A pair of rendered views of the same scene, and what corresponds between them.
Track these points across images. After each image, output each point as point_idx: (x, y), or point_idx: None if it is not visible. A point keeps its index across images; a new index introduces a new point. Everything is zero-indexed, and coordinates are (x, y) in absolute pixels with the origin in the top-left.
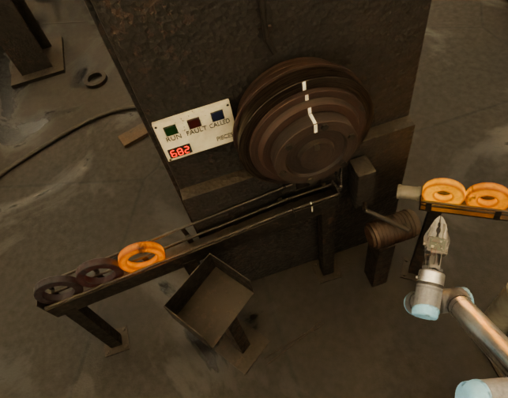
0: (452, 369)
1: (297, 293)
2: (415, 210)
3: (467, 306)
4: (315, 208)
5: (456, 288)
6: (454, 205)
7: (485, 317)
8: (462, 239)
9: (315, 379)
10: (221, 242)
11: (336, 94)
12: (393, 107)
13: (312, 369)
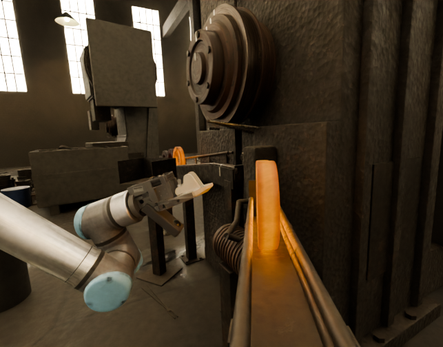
0: None
1: (207, 296)
2: None
3: (71, 235)
4: (221, 172)
5: (124, 268)
6: (248, 206)
7: (29, 220)
8: None
9: (118, 319)
10: (189, 167)
11: (221, 17)
12: (318, 98)
13: (129, 316)
